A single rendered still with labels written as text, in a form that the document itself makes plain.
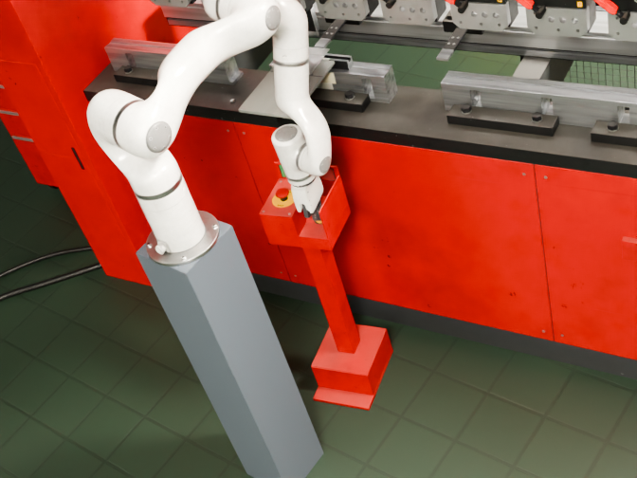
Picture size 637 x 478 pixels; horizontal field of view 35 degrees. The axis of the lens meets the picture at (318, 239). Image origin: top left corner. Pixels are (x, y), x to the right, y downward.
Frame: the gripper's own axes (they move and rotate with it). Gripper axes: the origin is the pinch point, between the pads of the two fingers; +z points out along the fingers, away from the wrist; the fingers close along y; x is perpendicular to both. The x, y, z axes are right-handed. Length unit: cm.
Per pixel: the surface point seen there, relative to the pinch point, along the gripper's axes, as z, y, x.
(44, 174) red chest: 67, -64, -175
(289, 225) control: -1.3, 6.1, -6.0
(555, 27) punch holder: -43, -30, 65
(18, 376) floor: 72, 32, -131
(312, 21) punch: -35, -41, -7
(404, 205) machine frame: 16.5, -20.2, 16.6
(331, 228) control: 1.8, 3.1, 5.0
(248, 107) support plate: -24.8, -16.1, -20.3
